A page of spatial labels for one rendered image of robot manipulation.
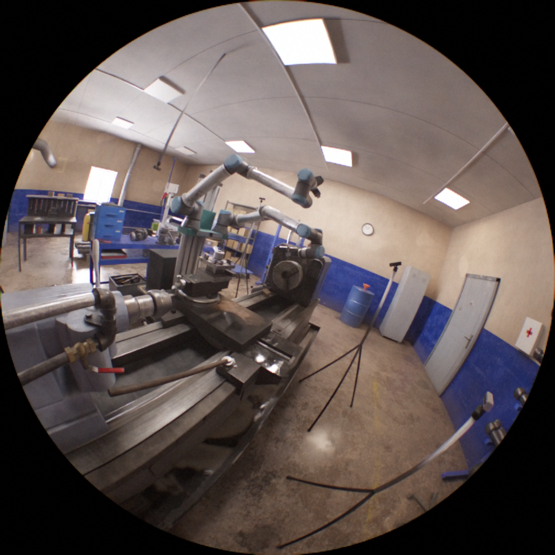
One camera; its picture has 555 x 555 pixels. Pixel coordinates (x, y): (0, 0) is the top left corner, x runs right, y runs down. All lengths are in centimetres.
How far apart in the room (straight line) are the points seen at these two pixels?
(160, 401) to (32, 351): 40
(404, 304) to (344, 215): 274
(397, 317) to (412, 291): 71
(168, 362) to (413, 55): 282
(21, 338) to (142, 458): 38
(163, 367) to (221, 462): 53
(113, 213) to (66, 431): 222
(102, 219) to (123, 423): 214
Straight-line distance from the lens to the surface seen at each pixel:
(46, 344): 48
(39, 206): 462
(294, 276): 152
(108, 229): 248
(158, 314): 59
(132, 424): 62
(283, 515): 147
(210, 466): 102
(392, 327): 483
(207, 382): 72
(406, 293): 470
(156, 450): 59
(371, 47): 223
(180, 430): 61
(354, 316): 439
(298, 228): 128
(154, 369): 89
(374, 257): 499
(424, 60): 224
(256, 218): 189
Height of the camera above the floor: 139
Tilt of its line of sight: 12 degrees down
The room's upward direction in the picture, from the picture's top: 19 degrees clockwise
